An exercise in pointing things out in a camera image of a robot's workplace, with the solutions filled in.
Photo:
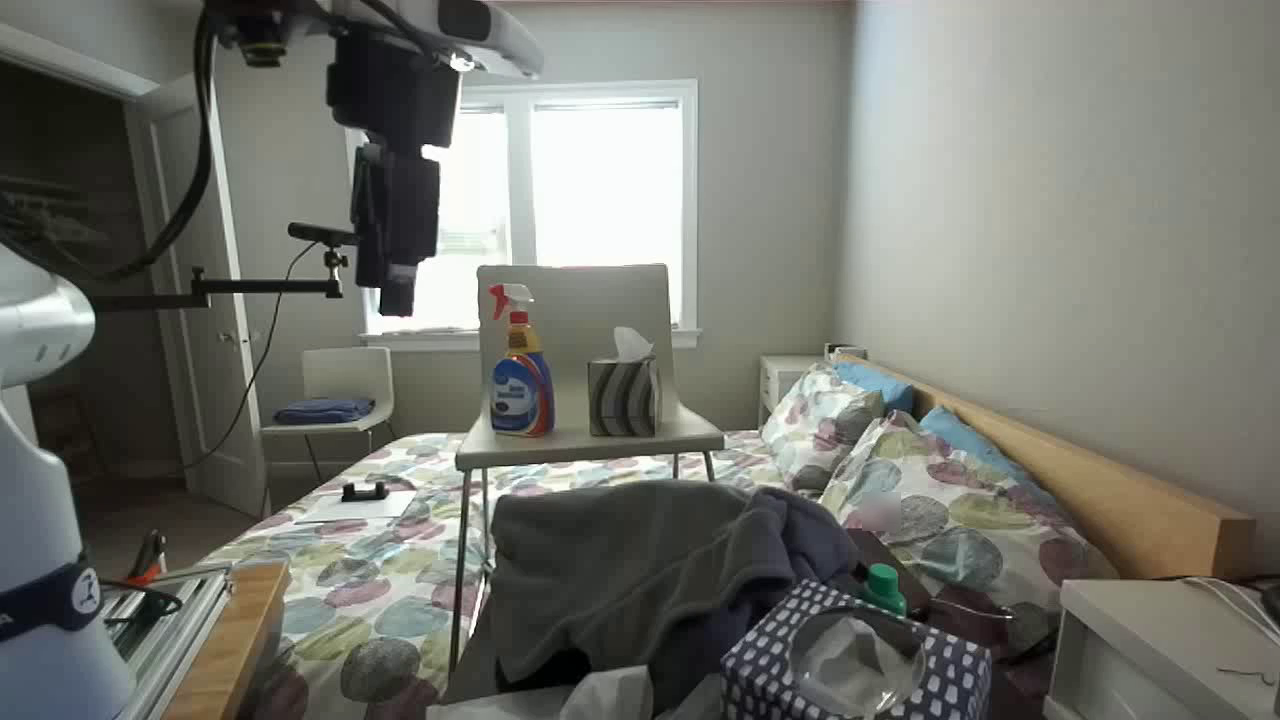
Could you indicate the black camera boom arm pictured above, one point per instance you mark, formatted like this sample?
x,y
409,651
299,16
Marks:
x,y
254,286

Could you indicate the blue spray bottle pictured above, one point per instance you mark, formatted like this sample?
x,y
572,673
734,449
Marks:
x,y
522,392

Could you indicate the white door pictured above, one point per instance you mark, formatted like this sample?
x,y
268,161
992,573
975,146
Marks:
x,y
214,403

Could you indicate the white paper sheet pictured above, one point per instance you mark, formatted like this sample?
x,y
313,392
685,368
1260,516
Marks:
x,y
382,508

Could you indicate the window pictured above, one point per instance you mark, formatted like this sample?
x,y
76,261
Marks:
x,y
602,186

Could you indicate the navy polka dot tissue box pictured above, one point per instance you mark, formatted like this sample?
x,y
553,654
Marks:
x,y
785,664

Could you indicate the metal rail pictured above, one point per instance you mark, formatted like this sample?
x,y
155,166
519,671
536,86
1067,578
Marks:
x,y
166,643

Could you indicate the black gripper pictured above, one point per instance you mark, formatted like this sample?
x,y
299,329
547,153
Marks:
x,y
399,200

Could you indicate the wooden headboard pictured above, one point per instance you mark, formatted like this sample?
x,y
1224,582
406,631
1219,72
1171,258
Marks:
x,y
1134,515

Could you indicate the green bottle cap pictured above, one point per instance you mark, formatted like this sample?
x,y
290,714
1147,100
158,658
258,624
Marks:
x,y
887,590

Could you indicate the small white nightstand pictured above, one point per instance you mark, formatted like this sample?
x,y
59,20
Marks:
x,y
785,382

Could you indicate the black external camera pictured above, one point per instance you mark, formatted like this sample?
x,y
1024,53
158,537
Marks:
x,y
322,234

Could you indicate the large floral pillow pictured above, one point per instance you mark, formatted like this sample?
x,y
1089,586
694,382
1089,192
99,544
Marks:
x,y
961,523

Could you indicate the white chair with cushion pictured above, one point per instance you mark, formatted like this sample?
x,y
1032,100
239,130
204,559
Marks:
x,y
345,366

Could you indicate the grey fleece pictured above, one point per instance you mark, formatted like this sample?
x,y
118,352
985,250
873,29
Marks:
x,y
624,562

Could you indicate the floral bed duvet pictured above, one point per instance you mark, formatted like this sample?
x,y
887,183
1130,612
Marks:
x,y
360,586

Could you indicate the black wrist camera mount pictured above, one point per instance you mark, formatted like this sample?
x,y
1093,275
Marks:
x,y
394,86

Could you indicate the blue seat cushion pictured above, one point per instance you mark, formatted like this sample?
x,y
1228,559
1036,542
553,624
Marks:
x,y
324,408

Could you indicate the small floral pillow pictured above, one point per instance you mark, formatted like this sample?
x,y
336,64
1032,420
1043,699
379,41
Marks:
x,y
823,426

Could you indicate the small black device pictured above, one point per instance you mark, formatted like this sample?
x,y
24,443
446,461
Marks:
x,y
360,489

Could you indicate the wooden board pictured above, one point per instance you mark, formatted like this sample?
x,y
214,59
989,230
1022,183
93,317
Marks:
x,y
233,643

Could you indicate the blue pillow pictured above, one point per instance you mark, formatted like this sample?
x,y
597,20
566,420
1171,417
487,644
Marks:
x,y
966,443
873,382

